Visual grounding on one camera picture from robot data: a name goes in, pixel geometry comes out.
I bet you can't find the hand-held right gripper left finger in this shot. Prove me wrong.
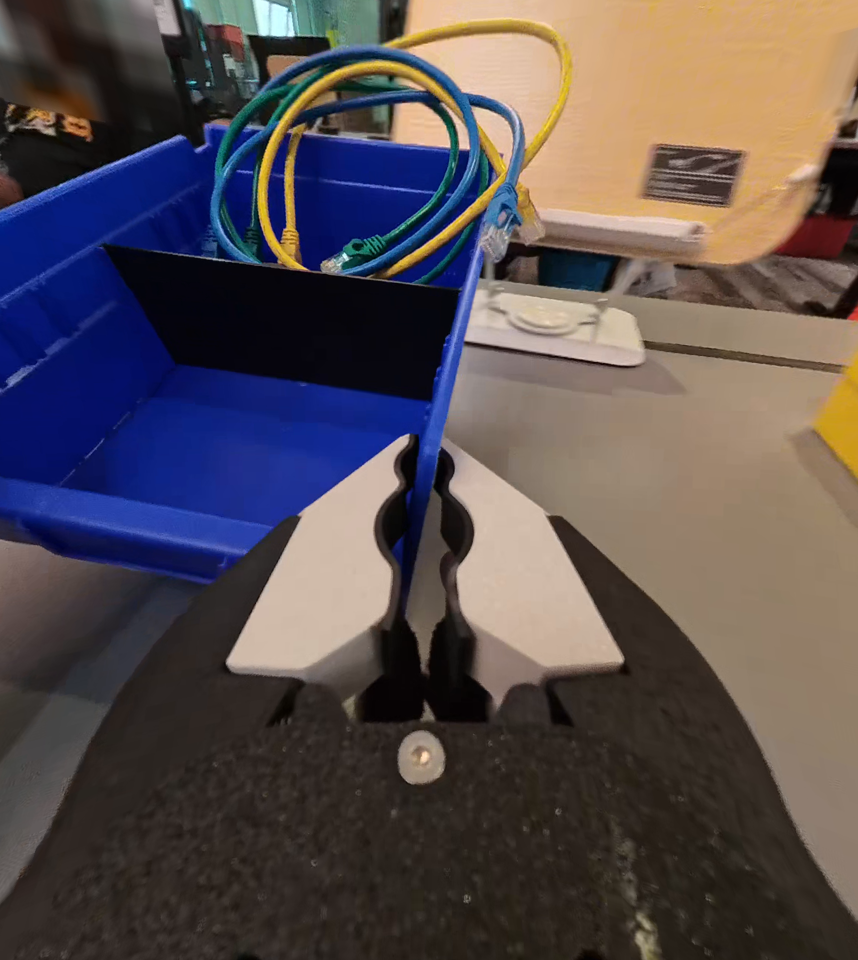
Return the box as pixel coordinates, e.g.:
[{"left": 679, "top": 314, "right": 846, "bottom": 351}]
[{"left": 225, "top": 435, "right": 427, "bottom": 725}]

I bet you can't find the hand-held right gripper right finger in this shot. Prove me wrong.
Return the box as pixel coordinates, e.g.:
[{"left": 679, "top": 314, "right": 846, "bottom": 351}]
[{"left": 427, "top": 442, "right": 626, "bottom": 725}]

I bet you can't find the green ethernet cable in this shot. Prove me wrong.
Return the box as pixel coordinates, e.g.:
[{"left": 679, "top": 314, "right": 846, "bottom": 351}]
[{"left": 215, "top": 71, "right": 491, "bottom": 286}]

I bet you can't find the yellow ethernet cable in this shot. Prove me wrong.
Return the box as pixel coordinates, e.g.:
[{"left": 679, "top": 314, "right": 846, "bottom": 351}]
[{"left": 256, "top": 18, "right": 574, "bottom": 280}]

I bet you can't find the blue plastic bin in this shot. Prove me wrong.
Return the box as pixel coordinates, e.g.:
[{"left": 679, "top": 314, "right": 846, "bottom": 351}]
[{"left": 0, "top": 123, "right": 506, "bottom": 585}]

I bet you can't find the blue ethernet cable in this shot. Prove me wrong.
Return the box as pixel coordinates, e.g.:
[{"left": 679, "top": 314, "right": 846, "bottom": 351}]
[{"left": 210, "top": 45, "right": 526, "bottom": 265}]

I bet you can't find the white stand base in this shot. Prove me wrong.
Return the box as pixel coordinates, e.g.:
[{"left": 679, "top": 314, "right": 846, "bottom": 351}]
[{"left": 465, "top": 288, "right": 647, "bottom": 369}]

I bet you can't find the black bin divider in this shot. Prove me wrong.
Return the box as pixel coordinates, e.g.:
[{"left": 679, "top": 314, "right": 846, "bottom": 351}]
[{"left": 102, "top": 243, "right": 462, "bottom": 402}]

